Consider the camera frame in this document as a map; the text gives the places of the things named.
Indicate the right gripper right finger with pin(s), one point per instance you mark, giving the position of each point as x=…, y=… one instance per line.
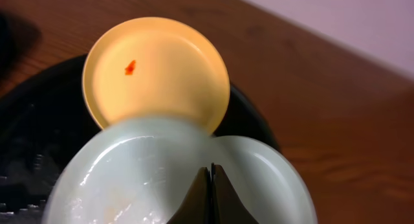
x=226, y=206

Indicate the orange food crumb on yellow plate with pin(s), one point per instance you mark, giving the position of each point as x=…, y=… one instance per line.
x=129, y=70

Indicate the light blue plate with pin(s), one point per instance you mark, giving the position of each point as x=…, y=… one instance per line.
x=137, y=171

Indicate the yellow plate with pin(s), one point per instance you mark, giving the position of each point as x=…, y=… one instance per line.
x=178, y=73

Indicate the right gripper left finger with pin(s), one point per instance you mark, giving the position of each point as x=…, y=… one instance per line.
x=195, y=207

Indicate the black round tray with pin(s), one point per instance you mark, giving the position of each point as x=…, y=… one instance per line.
x=44, y=123

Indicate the pale green plate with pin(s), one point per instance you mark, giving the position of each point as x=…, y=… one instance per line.
x=267, y=184

